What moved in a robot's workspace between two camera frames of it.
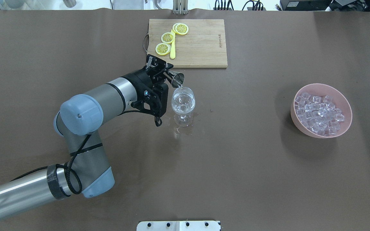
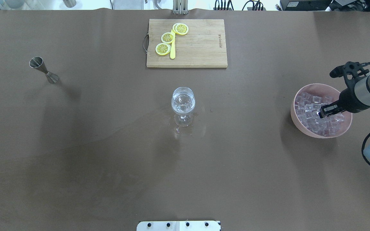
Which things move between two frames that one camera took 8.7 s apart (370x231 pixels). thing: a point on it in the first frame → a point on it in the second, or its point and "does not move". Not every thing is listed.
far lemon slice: x=181 y=29 does not move
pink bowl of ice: x=320 y=111 does not move
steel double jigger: x=178 y=80 → x=37 y=62
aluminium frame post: x=180 y=7 does not move
